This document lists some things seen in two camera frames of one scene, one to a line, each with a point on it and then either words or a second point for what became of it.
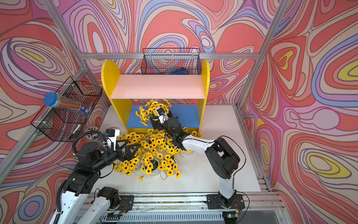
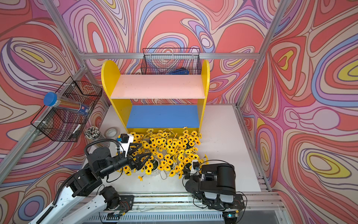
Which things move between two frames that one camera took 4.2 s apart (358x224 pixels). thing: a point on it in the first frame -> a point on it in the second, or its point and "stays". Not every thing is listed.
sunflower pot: [155, 142] stays
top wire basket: [160, 61] stays
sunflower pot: [148, 110] -> [184, 160]
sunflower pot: [134, 137] stays
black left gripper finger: [130, 150] -> [141, 159]
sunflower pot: [172, 150] stays
